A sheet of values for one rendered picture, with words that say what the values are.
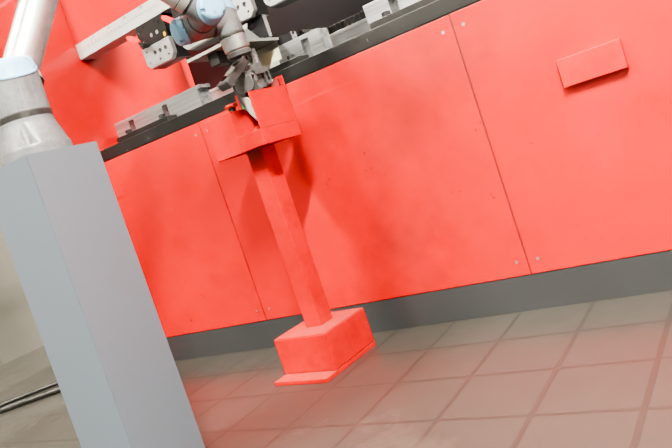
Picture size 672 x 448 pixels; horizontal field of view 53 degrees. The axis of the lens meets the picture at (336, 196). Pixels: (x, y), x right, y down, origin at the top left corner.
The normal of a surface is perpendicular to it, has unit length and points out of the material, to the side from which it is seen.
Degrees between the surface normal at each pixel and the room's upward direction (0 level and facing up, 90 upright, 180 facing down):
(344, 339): 90
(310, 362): 90
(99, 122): 90
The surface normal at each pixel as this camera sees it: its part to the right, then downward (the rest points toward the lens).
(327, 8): -0.51, 0.22
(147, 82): 0.80, -0.23
